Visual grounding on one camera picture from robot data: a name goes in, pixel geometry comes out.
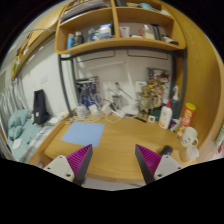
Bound blue mouse pad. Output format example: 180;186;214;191
62;122;105;147

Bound black computer mouse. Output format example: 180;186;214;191
160;145;173;156

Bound blue box on desk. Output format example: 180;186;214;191
76;76;100;107

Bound teal blanket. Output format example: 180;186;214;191
8;109;32;141

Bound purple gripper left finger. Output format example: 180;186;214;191
43;143;94;186

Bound brown figurine model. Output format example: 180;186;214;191
137;84;163;122

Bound clear glass cup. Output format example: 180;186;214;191
185;145;199;161

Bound white lotion bottle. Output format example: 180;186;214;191
159;100;173;129

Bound blue spray bottle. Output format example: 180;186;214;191
171;85;179;119

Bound white mug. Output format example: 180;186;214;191
181;127;198;147

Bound black metal desk frame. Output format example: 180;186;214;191
58;47;187;115

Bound yellow red snack canister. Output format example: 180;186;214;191
176;103;196;137

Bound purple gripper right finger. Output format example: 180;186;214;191
134;143;184;185

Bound black bag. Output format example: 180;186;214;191
33;90;50;125

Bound white charger and cables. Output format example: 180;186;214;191
64;101;126;125

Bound wooden wall shelf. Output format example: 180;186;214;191
55;0;186;55

